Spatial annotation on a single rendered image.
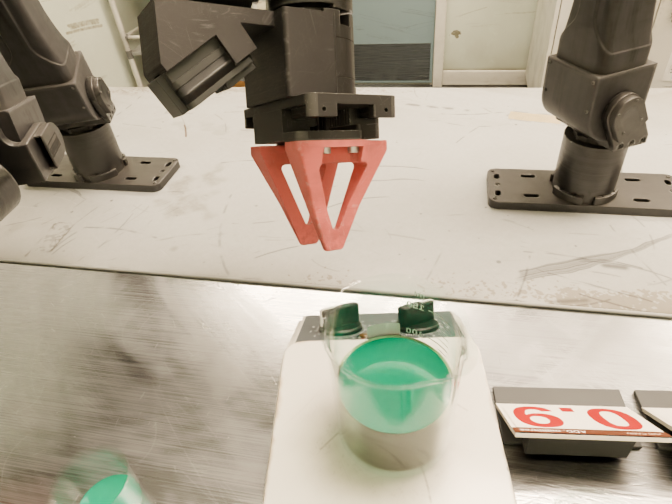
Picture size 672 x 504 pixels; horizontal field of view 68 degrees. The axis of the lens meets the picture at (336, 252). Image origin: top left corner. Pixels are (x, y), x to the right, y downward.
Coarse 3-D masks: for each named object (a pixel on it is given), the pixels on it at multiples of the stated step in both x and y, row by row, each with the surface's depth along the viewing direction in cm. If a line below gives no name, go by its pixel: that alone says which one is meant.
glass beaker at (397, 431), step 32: (352, 288) 23; (384, 288) 24; (416, 288) 24; (352, 320) 24; (384, 320) 25; (416, 320) 25; (448, 320) 23; (448, 352) 24; (352, 384) 20; (384, 384) 19; (416, 384) 19; (448, 384) 20; (352, 416) 22; (384, 416) 21; (416, 416) 21; (448, 416) 22; (352, 448) 24; (384, 448) 22; (416, 448) 22
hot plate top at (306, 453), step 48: (288, 384) 29; (480, 384) 28; (288, 432) 27; (336, 432) 26; (480, 432) 26; (288, 480) 25; (336, 480) 24; (384, 480) 24; (432, 480) 24; (480, 480) 24
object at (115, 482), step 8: (104, 480) 32; (112, 480) 32; (120, 480) 32; (96, 488) 31; (104, 488) 31; (112, 488) 31; (120, 488) 31; (88, 496) 31; (96, 496) 31; (104, 496) 31; (112, 496) 31
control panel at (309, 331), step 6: (306, 318) 40; (312, 318) 40; (318, 318) 40; (306, 324) 39; (312, 324) 38; (318, 324) 38; (300, 330) 37; (306, 330) 37; (312, 330) 37; (318, 330) 37; (300, 336) 36; (306, 336) 36; (312, 336) 36; (318, 336) 36
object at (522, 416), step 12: (504, 408) 35; (516, 408) 35; (528, 408) 35; (540, 408) 35; (552, 408) 35; (564, 408) 35; (576, 408) 35; (588, 408) 35; (600, 408) 35; (612, 408) 35; (516, 420) 32; (528, 420) 32; (540, 420) 32; (552, 420) 32; (564, 420) 32; (576, 420) 32; (588, 420) 32; (600, 420) 32; (612, 420) 32; (624, 420) 32; (636, 420) 32
